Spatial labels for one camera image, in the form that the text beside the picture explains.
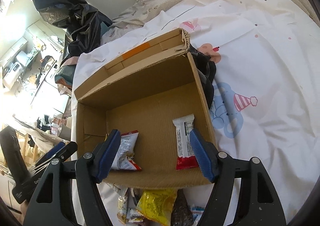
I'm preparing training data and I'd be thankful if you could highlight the red white snack bar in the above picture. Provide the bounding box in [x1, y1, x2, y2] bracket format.
[172, 114, 199, 170]

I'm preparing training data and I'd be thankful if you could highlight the white printed bed sheet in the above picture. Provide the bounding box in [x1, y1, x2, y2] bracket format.
[73, 0, 319, 222]

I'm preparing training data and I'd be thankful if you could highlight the red white snack packet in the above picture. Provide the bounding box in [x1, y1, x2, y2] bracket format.
[111, 130, 142, 171]

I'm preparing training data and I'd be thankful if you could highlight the black plastic bag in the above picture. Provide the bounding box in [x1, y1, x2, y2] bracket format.
[32, 0, 112, 62]

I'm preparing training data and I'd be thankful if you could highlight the dark cloth beside box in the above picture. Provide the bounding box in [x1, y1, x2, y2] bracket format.
[189, 45, 216, 109]

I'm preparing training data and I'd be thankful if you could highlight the grey patterned blanket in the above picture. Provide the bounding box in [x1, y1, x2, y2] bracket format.
[101, 0, 183, 45]

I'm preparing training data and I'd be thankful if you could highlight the brown cardboard box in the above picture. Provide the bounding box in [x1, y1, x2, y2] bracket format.
[74, 28, 215, 189]

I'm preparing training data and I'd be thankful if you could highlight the white microwave oven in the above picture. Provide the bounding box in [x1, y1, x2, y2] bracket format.
[3, 62, 23, 90]

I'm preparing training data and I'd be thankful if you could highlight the white blue chip bag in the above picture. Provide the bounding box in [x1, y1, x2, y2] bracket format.
[190, 204, 204, 226]

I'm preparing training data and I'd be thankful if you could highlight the dark chocolate snack packet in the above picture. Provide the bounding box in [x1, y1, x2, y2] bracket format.
[171, 189, 194, 226]

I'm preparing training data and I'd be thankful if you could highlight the yellow snack bag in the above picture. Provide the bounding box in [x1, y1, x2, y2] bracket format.
[136, 189, 177, 225]

